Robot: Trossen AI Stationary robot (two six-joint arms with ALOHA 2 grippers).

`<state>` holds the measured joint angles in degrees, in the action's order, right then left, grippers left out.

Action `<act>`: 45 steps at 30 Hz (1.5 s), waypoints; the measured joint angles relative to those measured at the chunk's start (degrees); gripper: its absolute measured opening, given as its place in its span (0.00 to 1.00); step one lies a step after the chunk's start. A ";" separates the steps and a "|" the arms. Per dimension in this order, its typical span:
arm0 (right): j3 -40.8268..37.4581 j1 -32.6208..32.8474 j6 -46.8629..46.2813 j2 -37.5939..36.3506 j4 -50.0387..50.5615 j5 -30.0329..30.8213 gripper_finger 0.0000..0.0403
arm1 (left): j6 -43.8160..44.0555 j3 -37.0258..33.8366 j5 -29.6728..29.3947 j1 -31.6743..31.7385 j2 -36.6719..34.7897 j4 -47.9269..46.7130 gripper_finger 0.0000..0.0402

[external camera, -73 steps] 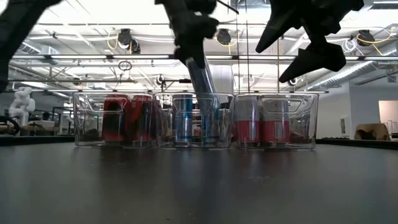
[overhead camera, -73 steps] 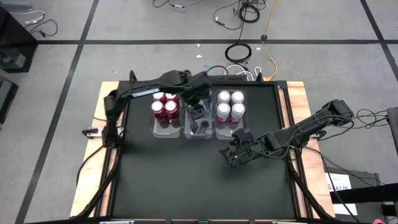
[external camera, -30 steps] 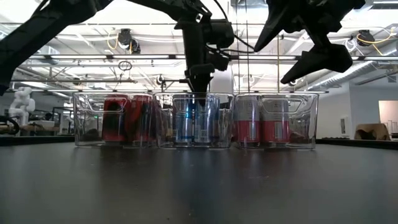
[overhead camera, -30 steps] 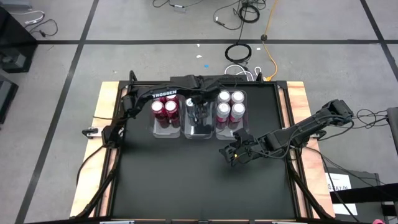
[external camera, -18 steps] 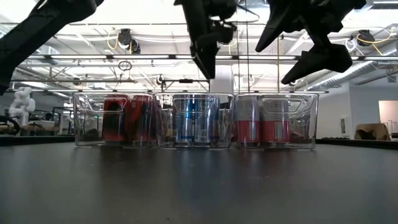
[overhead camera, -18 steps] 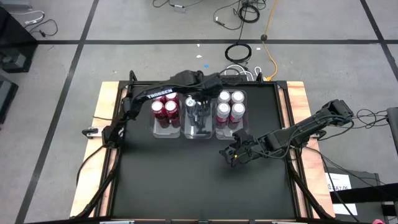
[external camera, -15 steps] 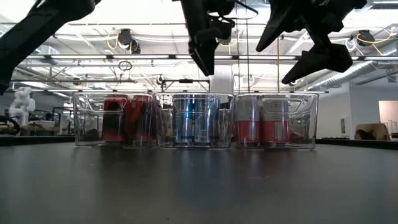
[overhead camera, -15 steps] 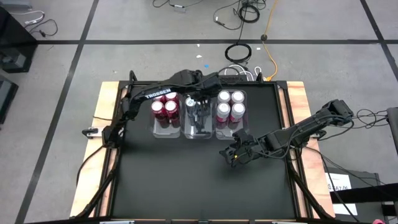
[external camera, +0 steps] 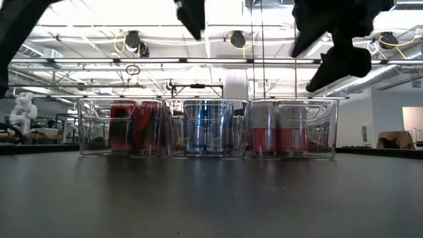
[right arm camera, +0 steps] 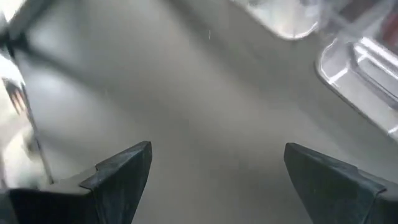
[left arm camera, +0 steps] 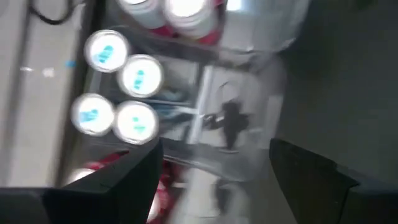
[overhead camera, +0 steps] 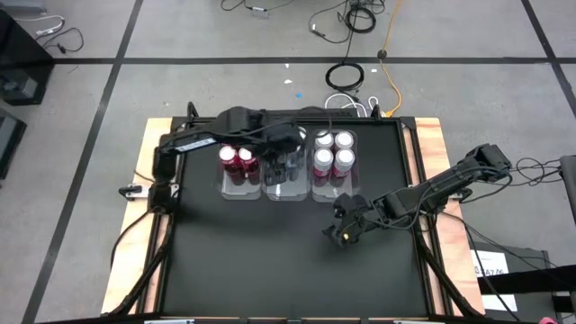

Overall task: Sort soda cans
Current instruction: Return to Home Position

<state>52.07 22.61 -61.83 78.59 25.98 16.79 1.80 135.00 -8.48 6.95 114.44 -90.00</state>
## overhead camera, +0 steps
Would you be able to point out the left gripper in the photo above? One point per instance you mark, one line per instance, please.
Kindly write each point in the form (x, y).
(285, 139)

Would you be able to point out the plywood base board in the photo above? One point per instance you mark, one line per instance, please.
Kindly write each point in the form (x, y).
(155, 135)

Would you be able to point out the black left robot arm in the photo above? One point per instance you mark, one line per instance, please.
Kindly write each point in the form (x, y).
(234, 123)

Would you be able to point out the clear plastic bin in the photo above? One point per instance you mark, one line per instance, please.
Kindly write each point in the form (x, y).
(346, 195)
(238, 193)
(288, 193)

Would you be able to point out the grey metal post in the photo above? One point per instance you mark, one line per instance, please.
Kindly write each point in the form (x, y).
(569, 189)

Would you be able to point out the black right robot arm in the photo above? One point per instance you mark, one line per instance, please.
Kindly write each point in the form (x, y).
(432, 189)

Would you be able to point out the pink object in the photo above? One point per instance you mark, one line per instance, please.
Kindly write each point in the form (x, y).
(546, 321)

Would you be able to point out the grey power adapter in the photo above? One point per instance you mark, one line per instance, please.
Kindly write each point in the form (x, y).
(260, 12)

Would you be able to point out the black storage case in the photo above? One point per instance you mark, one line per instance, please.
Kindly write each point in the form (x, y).
(526, 279)

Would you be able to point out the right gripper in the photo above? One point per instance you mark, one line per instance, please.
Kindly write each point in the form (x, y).
(355, 212)

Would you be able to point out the black round plug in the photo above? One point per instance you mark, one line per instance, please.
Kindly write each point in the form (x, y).
(382, 54)

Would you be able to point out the red Coca-Cola can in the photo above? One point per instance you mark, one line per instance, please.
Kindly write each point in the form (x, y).
(228, 155)
(245, 155)

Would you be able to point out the black cabinet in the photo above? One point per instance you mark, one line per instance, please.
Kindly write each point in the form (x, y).
(22, 58)

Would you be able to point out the white paper sheet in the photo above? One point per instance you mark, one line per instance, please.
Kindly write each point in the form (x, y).
(492, 261)

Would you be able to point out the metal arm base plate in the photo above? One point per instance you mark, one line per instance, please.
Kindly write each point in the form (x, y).
(135, 191)
(463, 196)

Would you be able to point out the black equipment case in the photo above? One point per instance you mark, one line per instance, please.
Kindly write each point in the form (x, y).
(9, 139)

